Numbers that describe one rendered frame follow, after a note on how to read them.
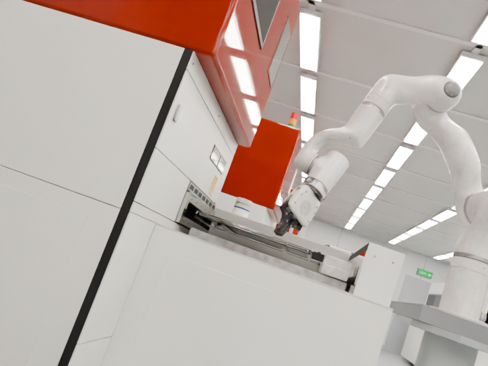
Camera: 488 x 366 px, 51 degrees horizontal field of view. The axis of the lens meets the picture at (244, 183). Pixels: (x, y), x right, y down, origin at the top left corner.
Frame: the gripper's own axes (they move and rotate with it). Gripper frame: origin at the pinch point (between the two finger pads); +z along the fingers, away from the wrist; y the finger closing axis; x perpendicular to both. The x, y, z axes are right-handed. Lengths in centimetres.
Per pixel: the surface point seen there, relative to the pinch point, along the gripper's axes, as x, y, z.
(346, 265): -15.8, 14.6, -2.2
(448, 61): 117, 103, -249
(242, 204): 58, 17, -19
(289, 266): -3.1, 8.6, 6.8
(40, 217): 1, -53, 46
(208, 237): 15.0, -8.6, 14.5
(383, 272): -34.7, 8.5, 0.6
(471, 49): 92, 94, -244
